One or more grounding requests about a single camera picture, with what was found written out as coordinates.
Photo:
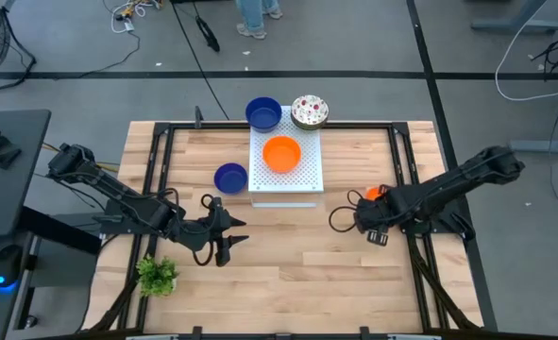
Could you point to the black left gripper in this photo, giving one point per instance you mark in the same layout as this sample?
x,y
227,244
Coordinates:
x,y
198,233

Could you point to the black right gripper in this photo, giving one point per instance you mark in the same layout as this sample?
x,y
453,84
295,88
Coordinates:
x,y
370,215

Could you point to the orange mini bowl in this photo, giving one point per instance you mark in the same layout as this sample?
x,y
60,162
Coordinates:
x,y
372,193
282,155

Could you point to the blue mini bowl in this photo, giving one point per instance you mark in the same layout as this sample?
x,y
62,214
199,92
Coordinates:
x,y
263,115
230,179

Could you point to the floral mini bowl green outside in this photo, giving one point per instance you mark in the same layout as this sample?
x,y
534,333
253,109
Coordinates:
x,y
309,109

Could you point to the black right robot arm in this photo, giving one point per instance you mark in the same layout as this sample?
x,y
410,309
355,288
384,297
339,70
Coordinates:
x,y
448,181

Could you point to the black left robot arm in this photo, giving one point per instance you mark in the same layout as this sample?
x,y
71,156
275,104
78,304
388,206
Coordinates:
x,y
118,193

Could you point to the white perforated metal rack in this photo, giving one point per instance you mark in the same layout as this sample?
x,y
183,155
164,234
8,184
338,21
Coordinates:
x,y
307,179

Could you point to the small green potted plant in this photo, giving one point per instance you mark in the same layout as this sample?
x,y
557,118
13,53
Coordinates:
x,y
156,276

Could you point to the grey table foot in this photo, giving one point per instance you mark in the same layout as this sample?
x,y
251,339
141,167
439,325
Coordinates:
x,y
543,145

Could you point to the person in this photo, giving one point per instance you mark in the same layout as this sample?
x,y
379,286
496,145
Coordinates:
x,y
252,19

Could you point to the black desk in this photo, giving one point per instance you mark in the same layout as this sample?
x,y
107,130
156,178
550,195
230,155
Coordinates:
x,y
19,189

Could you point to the black computer mouse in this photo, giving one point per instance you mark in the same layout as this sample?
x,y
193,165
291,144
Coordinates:
x,y
7,264

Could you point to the grey table leg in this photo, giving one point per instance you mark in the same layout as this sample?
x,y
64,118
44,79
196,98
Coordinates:
x,y
510,24

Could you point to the black monitor stand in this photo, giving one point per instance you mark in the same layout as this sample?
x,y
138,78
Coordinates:
x,y
2,152

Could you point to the black aluminium rig frame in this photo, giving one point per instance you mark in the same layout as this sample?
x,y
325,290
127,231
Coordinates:
x,y
363,126

